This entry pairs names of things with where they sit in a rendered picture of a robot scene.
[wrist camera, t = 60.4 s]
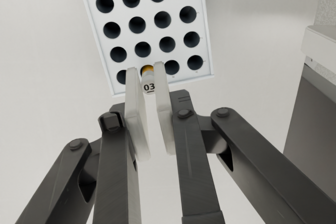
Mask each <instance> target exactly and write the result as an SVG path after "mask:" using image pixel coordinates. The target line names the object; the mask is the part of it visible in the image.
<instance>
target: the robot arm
mask: <svg viewBox="0 0 336 224"><path fill-rule="evenodd" d="M153 71H154V85H155V98H156V111H157V115H158V120H159V124H160V128H161V132H162V136H163V141H164V145H165V149H166V153H167V155H169V156H173V155H176V161H177V170H178V180H179V189H180V199H181V208H182V217H181V223H182V224H226V223H225V219H224V215H223V212H222V210H221V208H220V204H219V200H218V196H217V192H216V188H215V184H214V180H213V176H212V172H211V168H210V164H209V160H208V157H207V154H216V157H217V159H218V160H219V161H220V163H221V164H222V165H223V167H224V168H225V169H226V171H227V172H228V174H229V175H230V176H231V178H232V179H233V180H234V182H235V183H236V184H237V186H238V187H239V189H240V190H241V191H242V193H243V194H244V195H245V197H246V198H247V199H248V201H249V202H250V204H251V205H252V206H253V208H254V209H255V210H256V212H257V213H258V214H259V216H260V217H261V219H262V220H263V221H264V223H265V224H336V203H335V202H334V201H333V200H332V199H331V198H330V197H329V196H328V195H327V194H326V193H324V192H323V191H322V190H321V189H320V188H319V187H318V186H317V185H316V184H315V183H314V182H313V181H311V180H310V179H309V178H308V177H307V176H306V175H305V174H304V173H303V172H302V171H301V170H299V169H298V168H297V167H296V166H295V165H294V164H293V163H292V162H291V161H290V160H289V159H288V158H286V157H285V156H284V155H283V154H282V153H281V152H280V151H279V150H278V149H277V148H276V147H274V146H273V145H272V144H271V143H270V142H269V141H268V140H267V139H266V138H265V137H264V136H263V135H261V134H260V133H259V132H258V131H257V130H256V129H255V128H254V127H253V126H252V125H251V124H249V123H248V122H247V121H246V120H245V119H244V118H243V117H242V116H241V115H240V114H239V113H238V112H236V111H235V110H234V109H232V108H229V107H220V108H217V109H215V110H213V111H212V112H211V114H210V116H202V115H199V114H197V113H196V111H195V110H194V107H193V103H192V100H191V97H190V93H189V92H188V91H187V90H185V89H181V90H176V91H171V92H170V89H169V84H168V80H167V75H166V70H165V65H164V62H162V61H158V62H155V63H154V64H153ZM97 120H98V123H99V126H100V129H101V132H102V135H101V137H100V138H99V139H97V140H95V141H92V142H89V141H88V139H86V138H76V139H74V140H72V141H70V142H69V143H67V144H66V145H65V146H64V148H63V149H62V151H61V153H60V154H59V156H58V157H57V159H56V160H55V162H54V163H53V165H52V166H51V168H50V170H49V171H48V173H47V174H46V176H45V177H44V179H43V180H42V182H41V183H40V185H39V187H38V188H37V190H36V191H35V193H34V194H33V196H32V197H31V199H30V200H29V202H28V204H27V205H26V207H25V208H24V210H23V211H22V213H21V214H20V216H19V218H18V219H17V221H16V222H15V224H86V223H87V221H88V218H89V216H90V213H91V211H92V208H93V206H94V210H93V219H92V224H142V217H141V203H140V190H139V176H138V164H137V161H139V162H145V161H149V159H150V158H151V154H150V143H149V133H148V122H147V112H146V102H145V98H144V94H143V92H142V88H141V82H140V78H139V74H138V70H137V68H135V67H130V68H127V70H126V81H125V102H122V103H117V104H113V105H112V106H111V108H110V109H109V111H108V112H105V113H103V114H102V115H101V116H99V117H98V119H97ZM135 156H136V158H135ZM136 159H137V161H136Z"/></svg>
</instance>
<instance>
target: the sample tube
mask: <svg viewBox="0 0 336 224"><path fill-rule="evenodd" d="M141 89H142V92H143V93H144V94H146V95H153V94H155V93H156V92H155V79H154V67H153V66H152V65H149V64H147V65H144V66H143V67H142V79H141Z"/></svg>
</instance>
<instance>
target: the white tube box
mask: <svg viewBox="0 0 336 224"><path fill-rule="evenodd" d="M83 2H84V6H85V9H86V12H87V16H88V19H89V22H90V26H91V29H92V32H93V36H94V39H95V42H96V46H97V49H98V52H99V56H100V59H101V62H102V66H103V69H104V72H105V76H106V79H107V82H108V86H109V89H110V92H111V95H112V98H117V97H121V96H125V95H126V70H127V69H128V68H131V67H135V68H137V72H138V76H139V80H140V84H141V81H142V69H143V66H145V65H151V66H154V65H153V64H155V62H160V61H162V62H164V67H165V72H166V77H167V81H168V86H169V87H170V86H175V85H180V84H185V83H190V82H195V81H200V80H204V79H209V78H214V77H215V75H214V66H213V58H212V49H211V41H210V33H209V25H208V16H207V8H206V0H83Z"/></svg>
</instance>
